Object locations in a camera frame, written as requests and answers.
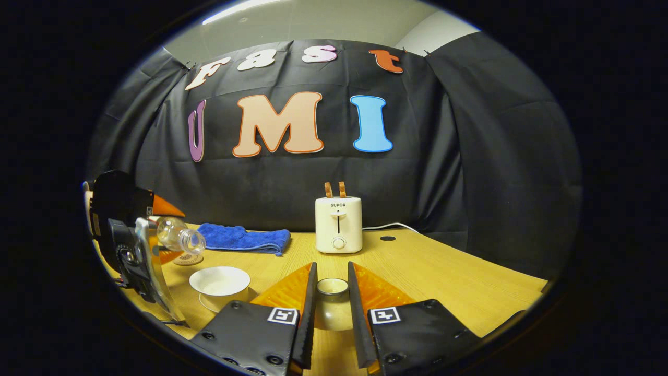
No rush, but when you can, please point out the clear water bottle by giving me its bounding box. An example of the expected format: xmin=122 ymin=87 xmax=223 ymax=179
xmin=148 ymin=216 xmax=207 ymax=255

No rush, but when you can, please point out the cream toaster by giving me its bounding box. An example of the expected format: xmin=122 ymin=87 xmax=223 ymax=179
xmin=315 ymin=196 xmax=363 ymax=254

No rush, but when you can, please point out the white teacup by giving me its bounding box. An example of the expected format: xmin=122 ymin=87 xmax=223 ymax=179
xmin=189 ymin=266 xmax=252 ymax=310

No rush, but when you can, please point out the beige teacup lid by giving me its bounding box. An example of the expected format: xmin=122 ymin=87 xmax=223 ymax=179
xmin=313 ymin=278 xmax=351 ymax=332

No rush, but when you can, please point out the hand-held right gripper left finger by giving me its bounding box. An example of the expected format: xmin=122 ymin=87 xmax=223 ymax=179
xmin=190 ymin=262 xmax=319 ymax=376

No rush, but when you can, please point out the ceiling light panel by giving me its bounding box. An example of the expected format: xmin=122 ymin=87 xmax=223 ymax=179
xmin=202 ymin=0 xmax=285 ymax=25

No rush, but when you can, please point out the blue towel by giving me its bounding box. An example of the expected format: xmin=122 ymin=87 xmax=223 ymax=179
xmin=197 ymin=223 xmax=292 ymax=256

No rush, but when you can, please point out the white toaster cable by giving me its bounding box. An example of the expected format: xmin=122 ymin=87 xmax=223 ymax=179
xmin=362 ymin=222 xmax=421 ymax=234

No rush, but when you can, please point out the black backdrop cloth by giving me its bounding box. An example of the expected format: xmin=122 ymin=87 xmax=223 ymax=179
xmin=86 ymin=31 xmax=582 ymax=267

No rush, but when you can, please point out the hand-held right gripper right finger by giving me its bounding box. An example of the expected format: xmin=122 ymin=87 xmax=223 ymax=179
xmin=347 ymin=261 xmax=483 ymax=376

